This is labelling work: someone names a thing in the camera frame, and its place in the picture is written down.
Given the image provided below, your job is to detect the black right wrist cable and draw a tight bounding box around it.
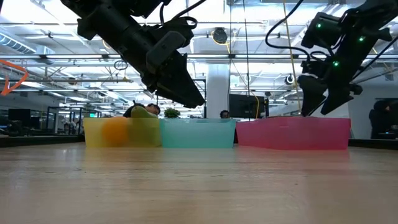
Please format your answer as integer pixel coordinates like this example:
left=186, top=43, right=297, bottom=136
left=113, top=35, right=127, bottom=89
left=265, top=0, right=327, bottom=60

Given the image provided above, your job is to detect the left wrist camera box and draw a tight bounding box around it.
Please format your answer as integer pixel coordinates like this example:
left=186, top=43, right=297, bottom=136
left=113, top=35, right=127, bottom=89
left=145, top=30, right=188, bottom=76

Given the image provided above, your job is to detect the olive green toy pear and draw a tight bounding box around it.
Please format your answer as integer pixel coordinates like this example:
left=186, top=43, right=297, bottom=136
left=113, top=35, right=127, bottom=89
left=129, top=105, right=161, bottom=147

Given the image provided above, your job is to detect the yellow power cable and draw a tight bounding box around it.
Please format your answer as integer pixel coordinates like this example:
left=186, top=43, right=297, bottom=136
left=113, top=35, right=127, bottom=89
left=281, top=0, right=302, bottom=106

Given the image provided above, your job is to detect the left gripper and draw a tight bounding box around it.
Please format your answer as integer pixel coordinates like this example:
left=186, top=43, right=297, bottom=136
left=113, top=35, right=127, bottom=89
left=140, top=17, right=206, bottom=108

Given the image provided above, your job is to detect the white building column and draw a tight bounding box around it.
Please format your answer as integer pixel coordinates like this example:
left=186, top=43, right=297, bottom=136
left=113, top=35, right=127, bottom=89
left=206, top=63, right=231, bottom=119

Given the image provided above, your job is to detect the small green background plant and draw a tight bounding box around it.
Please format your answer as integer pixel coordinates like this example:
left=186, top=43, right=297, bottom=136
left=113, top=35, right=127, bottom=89
left=164, top=108, right=182, bottom=119

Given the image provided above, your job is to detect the orange toy fruit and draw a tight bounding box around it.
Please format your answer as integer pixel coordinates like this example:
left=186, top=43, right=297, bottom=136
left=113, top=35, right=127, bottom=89
left=101, top=116, right=130, bottom=147

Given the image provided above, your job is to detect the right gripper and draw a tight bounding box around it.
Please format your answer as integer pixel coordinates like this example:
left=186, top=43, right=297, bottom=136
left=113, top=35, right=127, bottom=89
left=297, top=46, right=368, bottom=117

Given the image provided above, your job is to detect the red plastic tray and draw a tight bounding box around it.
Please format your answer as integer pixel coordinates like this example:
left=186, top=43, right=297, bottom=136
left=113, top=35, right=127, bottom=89
left=235, top=116, right=352, bottom=151

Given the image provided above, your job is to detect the yellow plastic tray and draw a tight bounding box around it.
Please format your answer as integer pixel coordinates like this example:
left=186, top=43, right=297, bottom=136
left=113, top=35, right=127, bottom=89
left=83, top=117, right=162, bottom=148

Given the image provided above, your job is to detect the black monitor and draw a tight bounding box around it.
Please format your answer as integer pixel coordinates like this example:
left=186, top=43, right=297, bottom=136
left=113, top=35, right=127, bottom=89
left=228, top=93, right=270, bottom=119

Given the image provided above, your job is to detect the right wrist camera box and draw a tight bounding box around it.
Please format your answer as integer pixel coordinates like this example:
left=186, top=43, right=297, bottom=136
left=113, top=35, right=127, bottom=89
left=300, top=11, right=343, bottom=49

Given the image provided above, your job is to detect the long ceiling light strip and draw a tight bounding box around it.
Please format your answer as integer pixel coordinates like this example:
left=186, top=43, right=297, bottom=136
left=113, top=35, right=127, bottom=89
left=0, top=53, right=398, bottom=60

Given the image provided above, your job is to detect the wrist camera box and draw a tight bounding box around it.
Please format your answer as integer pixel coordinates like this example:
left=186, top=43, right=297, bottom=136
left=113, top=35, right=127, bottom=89
left=300, top=11, right=343, bottom=49
left=145, top=30, right=188, bottom=76

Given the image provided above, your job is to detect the teal plastic tray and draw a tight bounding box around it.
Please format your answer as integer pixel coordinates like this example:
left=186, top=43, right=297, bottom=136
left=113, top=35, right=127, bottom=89
left=159, top=118, right=237, bottom=149

